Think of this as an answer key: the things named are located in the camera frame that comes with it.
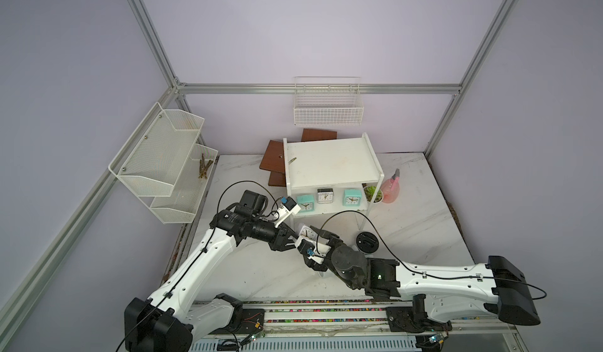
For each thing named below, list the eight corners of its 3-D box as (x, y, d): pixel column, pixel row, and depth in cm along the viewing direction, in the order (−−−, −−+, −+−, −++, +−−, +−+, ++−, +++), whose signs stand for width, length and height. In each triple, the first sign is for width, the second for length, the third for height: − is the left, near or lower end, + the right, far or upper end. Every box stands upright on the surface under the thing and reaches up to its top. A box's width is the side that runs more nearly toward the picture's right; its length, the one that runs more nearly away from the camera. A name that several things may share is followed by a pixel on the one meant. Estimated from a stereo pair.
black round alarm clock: (357, 254, 89) (359, 250, 86) (354, 235, 94) (356, 231, 91) (378, 254, 89) (380, 250, 86) (374, 235, 94) (376, 231, 91)
